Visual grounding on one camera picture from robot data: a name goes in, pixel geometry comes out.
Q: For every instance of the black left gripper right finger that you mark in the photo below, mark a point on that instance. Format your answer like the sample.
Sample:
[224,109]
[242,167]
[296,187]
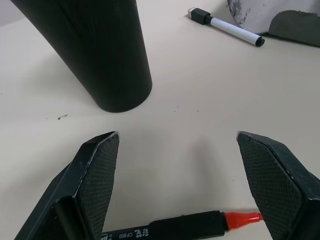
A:
[272,180]

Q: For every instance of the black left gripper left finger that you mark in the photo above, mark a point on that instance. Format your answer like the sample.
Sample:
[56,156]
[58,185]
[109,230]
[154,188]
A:
[95,180]

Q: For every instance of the black marker with red tip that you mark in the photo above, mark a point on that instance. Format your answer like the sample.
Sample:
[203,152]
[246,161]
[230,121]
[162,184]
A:
[185,225]

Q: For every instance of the black cylindrical pen holder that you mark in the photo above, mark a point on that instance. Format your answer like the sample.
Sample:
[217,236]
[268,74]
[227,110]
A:
[100,50]

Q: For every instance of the grey felt whiteboard eraser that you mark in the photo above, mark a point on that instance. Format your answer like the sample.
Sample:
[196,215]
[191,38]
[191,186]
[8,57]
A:
[295,26]

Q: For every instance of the white whiteboard marker black cap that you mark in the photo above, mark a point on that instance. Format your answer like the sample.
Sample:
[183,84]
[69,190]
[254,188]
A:
[225,26]

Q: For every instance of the white stained cloth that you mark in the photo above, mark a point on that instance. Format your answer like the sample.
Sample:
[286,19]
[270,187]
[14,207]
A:
[247,15]

